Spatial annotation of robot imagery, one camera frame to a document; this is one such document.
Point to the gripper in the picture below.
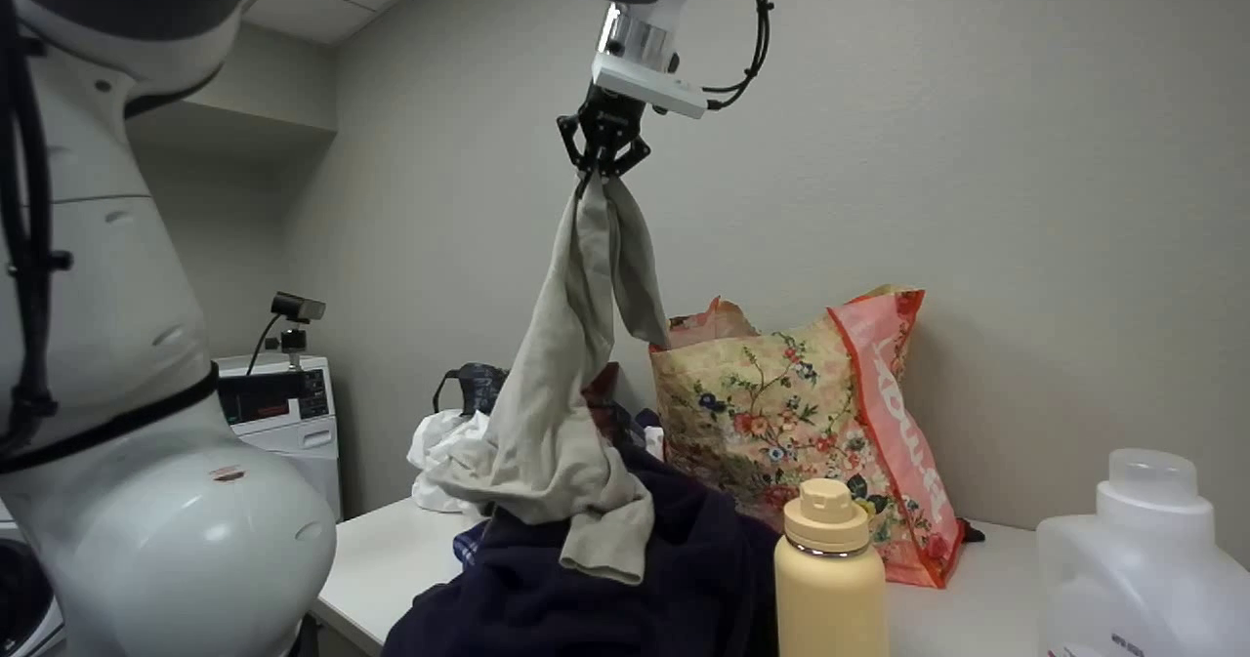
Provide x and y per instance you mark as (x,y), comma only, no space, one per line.
(611,118)

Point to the grey clothing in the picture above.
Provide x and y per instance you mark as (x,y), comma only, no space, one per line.
(562,413)

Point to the dark red clothing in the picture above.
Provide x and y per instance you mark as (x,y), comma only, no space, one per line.
(605,403)

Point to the dark patterned bag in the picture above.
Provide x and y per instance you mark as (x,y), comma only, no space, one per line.
(480,386)

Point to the pink floral bag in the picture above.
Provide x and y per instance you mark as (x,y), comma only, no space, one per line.
(781,423)

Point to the white clothing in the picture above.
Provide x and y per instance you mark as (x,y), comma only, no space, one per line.
(439,452)

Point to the dark navy clothing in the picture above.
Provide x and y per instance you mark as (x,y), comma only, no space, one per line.
(625,589)

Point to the blue plaid cloth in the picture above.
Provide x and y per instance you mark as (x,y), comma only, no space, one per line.
(471,543)

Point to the white washing machine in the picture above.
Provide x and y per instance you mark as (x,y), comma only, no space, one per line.
(293,432)

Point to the yellow water bottle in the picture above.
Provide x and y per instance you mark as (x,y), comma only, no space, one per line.
(830,589)

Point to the white detergent jug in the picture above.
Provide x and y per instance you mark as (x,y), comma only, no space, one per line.
(1143,569)

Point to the white front-load appliance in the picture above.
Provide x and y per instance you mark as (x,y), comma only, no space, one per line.
(24,598)

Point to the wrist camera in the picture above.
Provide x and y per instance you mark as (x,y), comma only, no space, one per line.
(646,87)

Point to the camera on mount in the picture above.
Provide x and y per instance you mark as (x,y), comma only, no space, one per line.
(296,307)

